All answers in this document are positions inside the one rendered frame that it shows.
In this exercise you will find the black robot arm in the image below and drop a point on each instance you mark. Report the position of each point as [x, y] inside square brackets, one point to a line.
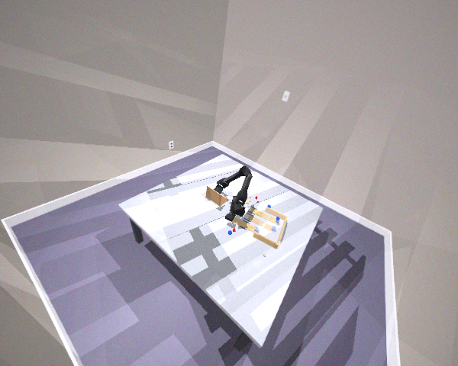
[242, 194]

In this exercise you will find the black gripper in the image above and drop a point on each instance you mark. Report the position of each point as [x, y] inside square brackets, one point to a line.
[230, 216]

